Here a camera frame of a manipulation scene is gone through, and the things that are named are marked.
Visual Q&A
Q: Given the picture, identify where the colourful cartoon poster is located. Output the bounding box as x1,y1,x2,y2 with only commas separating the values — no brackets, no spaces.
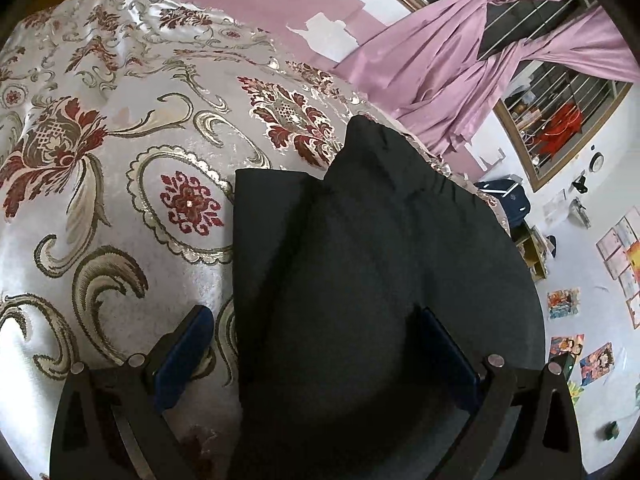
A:
547,287,582,321
580,342,615,387
549,334,586,363

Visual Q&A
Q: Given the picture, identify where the yellow wooden shelf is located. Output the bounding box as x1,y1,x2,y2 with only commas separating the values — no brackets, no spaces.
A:
514,222,551,284

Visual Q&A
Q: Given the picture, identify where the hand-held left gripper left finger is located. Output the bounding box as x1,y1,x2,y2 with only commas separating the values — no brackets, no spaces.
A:
50,304,216,480

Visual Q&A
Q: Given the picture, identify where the red cloth behind window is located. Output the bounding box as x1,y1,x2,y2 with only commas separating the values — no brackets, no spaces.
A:
536,101,584,159

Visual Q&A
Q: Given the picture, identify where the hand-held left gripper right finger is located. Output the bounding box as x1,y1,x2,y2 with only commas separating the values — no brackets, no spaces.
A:
420,306,584,480

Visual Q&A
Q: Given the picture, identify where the black garment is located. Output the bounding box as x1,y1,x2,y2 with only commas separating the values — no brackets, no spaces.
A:
232,115,547,480

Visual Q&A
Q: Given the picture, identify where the pink tied curtain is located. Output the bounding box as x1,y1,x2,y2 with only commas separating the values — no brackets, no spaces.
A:
395,5,640,157
331,0,593,126

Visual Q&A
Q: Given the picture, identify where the blue bag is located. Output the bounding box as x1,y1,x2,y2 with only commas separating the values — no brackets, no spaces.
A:
474,175,532,227

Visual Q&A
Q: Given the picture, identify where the floral satin bedspread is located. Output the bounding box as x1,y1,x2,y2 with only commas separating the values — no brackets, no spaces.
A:
0,0,516,480

